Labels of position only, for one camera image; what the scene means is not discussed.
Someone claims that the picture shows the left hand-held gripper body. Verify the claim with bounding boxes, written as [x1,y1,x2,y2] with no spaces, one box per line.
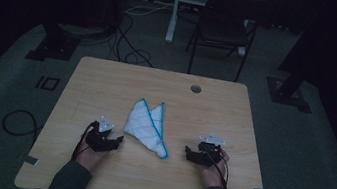
[82,113,120,155]

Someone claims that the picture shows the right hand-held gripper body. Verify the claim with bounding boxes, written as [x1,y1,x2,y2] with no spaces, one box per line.
[194,132,229,169]

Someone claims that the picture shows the white cloth with blue grid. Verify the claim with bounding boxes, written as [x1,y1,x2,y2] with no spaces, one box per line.
[119,95,177,160]

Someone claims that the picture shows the person's left hand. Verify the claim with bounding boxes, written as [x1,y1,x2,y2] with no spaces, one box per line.
[72,140,110,177]

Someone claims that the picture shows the person's right hand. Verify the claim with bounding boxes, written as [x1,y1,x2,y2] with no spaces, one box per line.
[197,146,233,189]

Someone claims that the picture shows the black stand with square base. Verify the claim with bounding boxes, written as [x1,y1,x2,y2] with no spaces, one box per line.
[262,0,329,114]
[24,17,84,68]

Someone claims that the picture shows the grey round stand base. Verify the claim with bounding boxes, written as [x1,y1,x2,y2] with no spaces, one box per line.
[55,20,114,41]

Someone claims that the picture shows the black folding chair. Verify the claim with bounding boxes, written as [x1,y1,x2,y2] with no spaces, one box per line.
[182,0,274,86]

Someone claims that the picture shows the white metal stand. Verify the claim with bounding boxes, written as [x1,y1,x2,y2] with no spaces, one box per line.
[164,0,262,60]

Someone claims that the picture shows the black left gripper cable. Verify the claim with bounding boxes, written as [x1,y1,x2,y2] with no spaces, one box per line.
[70,117,100,165]

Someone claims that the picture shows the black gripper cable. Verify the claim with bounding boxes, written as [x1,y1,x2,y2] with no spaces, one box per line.
[70,117,100,165]
[199,146,234,189]

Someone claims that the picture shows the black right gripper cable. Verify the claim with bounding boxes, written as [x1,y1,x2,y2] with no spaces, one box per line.
[199,146,234,189]

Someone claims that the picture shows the grey cable grommet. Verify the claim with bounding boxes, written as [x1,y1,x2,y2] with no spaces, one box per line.
[189,84,203,95]

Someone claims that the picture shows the black tangled floor cables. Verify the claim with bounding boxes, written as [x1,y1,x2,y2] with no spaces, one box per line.
[107,9,162,69]

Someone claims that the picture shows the black looped floor cable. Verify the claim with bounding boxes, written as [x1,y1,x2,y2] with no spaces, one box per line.
[0,106,45,144]

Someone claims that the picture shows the white floor cable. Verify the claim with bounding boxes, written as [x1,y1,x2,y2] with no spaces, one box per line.
[123,0,175,21]

